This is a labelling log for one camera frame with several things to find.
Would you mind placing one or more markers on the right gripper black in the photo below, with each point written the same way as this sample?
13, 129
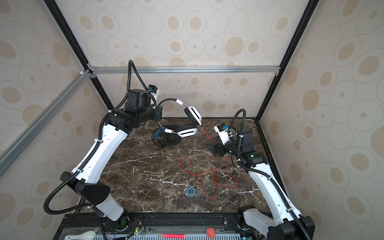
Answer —
216, 147

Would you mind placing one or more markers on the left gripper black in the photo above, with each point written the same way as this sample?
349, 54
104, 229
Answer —
159, 109

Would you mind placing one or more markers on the black headphones blue headband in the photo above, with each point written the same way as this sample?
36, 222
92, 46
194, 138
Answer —
162, 139

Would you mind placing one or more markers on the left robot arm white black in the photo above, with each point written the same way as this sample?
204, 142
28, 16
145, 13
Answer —
137, 107

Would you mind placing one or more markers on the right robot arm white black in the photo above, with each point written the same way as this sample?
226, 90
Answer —
287, 222

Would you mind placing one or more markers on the blue tape roll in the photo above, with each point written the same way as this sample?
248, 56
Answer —
190, 192

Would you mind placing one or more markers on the red ball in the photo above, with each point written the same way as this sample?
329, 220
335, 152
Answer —
211, 233

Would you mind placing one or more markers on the pink red pen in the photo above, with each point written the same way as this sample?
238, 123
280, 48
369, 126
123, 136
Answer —
172, 236

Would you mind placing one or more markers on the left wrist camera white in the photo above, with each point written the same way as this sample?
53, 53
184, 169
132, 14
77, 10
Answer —
154, 91

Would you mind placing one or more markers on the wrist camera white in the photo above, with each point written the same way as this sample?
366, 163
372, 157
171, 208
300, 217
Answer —
224, 133
154, 91

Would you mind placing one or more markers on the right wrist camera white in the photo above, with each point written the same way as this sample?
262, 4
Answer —
224, 133

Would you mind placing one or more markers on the horizontal aluminium rail back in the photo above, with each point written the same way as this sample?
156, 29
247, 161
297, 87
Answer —
208, 69

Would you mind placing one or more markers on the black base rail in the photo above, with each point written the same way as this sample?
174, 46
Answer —
147, 226

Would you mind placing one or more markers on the diagonal aluminium rail left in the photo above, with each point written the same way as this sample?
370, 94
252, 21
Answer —
22, 141

